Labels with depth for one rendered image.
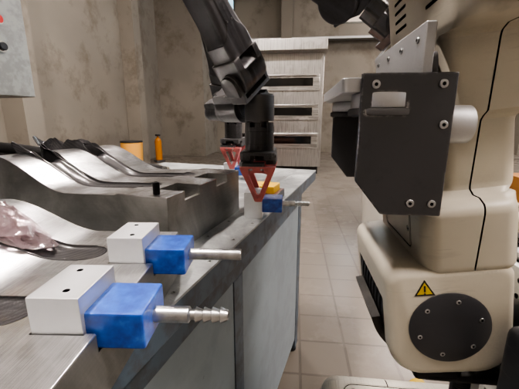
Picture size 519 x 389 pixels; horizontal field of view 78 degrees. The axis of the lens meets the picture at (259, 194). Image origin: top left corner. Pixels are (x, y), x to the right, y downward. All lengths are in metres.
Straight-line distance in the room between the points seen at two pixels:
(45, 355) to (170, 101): 9.07
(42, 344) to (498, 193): 0.50
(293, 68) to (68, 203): 5.55
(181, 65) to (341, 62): 4.52
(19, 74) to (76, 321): 1.20
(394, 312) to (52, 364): 0.39
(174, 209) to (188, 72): 8.70
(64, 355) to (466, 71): 0.48
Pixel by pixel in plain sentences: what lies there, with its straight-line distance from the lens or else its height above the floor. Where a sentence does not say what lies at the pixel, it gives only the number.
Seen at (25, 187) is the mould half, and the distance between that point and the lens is 0.66.
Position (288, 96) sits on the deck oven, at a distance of 5.92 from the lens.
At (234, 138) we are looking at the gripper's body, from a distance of 1.04.
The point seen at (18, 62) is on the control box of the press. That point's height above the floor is 1.18.
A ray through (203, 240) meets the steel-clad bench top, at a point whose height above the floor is 0.80.
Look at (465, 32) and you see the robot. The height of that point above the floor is 1.09.
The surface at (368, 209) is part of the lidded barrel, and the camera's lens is 3.02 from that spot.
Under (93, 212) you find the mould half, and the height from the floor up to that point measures 0.86.
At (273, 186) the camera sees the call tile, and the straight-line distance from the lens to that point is 0.77.
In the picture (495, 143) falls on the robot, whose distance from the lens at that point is 0.51.
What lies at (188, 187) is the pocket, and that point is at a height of 0.88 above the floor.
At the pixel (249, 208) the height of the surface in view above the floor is 0.82.
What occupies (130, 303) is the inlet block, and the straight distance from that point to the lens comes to 0.25.
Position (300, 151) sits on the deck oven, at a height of 0.41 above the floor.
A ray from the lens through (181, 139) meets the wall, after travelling 9.17.
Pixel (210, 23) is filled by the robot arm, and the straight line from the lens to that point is 0.56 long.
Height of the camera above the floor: 1.00
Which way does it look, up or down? 13 degrees down
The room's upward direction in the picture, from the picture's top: straight up
